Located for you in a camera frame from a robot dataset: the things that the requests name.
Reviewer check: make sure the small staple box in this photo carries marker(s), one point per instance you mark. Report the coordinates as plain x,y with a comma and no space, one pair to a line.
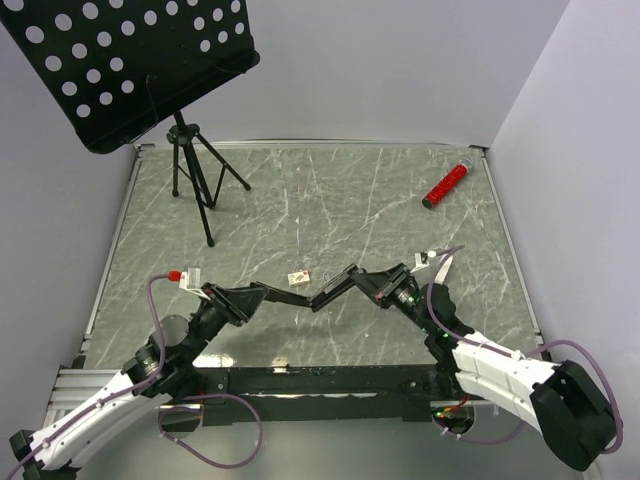
298,278

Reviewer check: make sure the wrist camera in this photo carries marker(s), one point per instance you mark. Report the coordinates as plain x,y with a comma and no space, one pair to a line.
426,259
188,280

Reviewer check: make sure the red glitter tube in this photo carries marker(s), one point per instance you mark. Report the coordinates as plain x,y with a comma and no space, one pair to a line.
447,183

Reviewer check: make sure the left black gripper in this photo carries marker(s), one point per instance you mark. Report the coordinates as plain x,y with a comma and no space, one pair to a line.
236,304

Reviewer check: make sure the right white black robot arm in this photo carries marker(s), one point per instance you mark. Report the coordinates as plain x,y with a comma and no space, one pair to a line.
560,400

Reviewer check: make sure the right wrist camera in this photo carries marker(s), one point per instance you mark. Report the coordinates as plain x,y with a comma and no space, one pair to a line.
426,259

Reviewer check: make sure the black perforated music stand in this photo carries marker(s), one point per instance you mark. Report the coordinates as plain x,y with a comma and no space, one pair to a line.
119,68

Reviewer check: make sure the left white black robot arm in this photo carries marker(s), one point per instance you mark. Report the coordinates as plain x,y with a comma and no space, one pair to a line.
160,372

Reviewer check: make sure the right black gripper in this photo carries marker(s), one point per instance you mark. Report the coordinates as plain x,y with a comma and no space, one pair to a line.
383,285

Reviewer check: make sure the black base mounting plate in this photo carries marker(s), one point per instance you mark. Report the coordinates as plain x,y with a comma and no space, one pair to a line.
407,392

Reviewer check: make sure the small black tag object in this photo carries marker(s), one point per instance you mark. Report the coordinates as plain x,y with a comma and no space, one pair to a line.
329,292

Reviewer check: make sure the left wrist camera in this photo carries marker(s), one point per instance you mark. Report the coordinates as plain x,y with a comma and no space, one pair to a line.
188,280

